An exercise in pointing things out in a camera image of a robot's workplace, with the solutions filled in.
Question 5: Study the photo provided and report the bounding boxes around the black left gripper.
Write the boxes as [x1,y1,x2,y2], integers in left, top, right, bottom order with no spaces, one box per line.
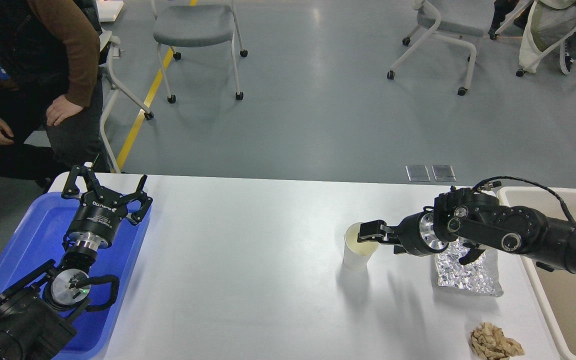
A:
[61,165,153,249]

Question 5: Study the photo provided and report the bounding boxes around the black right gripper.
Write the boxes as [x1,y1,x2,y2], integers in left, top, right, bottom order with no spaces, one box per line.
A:
[357,211,450,256]

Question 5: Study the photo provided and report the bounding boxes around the white paper cup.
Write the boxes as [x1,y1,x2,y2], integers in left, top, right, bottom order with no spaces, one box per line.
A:
[342,222,380,271]

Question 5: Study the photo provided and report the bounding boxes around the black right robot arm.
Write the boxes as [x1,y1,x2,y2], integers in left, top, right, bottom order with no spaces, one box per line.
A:
[357,176,576,274]

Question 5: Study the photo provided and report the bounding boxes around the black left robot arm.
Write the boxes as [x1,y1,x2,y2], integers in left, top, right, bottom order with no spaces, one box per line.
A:
[0,165,153,360]

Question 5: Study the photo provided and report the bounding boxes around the metal floor socket left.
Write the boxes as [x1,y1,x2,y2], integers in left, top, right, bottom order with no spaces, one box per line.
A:
[405,164,431,183]

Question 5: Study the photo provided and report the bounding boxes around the metal floor socket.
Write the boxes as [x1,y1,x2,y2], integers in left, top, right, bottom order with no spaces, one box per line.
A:
[405,164,431,183]
[430,164,457,183]

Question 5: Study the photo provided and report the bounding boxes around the blue plastic tray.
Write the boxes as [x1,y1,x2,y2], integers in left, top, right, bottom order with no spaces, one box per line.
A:
[0,192,150,360]

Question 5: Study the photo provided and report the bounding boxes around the metal floor socket right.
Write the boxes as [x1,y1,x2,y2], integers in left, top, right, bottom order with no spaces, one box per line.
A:
[430,164,457,183]

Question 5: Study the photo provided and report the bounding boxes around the crumpled silver foil bag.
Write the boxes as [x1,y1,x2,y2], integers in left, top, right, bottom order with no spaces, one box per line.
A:
[434,237,505,297]

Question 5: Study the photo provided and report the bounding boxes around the seated person in brown sweater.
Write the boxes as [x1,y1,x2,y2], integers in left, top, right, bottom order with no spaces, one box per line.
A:
[0,0,109,188]

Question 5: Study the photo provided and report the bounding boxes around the white chair under person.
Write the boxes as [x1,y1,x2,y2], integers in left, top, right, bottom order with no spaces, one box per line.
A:
[99,29,154,173]

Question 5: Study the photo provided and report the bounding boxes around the crumpled brown paper ball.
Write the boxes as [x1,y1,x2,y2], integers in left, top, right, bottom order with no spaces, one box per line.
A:
[470,322,526,360]

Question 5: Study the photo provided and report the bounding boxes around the grey office chair centre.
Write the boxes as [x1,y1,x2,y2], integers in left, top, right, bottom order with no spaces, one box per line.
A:
[150,1,249,104]

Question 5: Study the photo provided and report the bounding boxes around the grey office chair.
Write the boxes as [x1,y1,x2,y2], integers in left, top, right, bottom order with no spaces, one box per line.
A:
[386,0,494,96]
[150,1,249,104]

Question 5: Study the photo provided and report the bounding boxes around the beige plastic bin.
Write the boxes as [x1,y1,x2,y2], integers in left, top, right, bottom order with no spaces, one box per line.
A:
[497,186,576,360]

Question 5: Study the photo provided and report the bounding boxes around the grey office chair right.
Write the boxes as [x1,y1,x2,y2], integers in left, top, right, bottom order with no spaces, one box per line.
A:
[386,0,494,96]

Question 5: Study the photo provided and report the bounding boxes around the white chair with coat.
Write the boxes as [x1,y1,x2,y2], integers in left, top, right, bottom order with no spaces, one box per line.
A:
[514,0,576,77]

